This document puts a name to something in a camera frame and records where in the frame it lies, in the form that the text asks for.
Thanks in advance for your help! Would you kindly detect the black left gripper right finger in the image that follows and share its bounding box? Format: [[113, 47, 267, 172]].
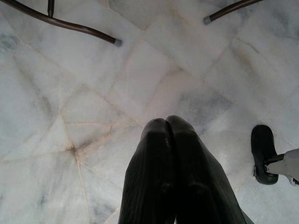
[[166, 115, 246, 224]]

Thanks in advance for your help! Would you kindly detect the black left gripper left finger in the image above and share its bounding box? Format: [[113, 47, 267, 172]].
[[118, 118, 176, 224]]

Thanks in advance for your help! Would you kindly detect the silver robot leg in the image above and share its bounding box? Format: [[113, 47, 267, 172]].
[[263, 147, 299, 187]]

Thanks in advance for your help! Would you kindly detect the brown metal chair leg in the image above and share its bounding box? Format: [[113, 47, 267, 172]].
[[203, 0, 266, 26]]

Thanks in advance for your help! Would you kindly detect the brown metal chair frame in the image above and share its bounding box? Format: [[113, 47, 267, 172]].
[[0, 0, 123, 48]]

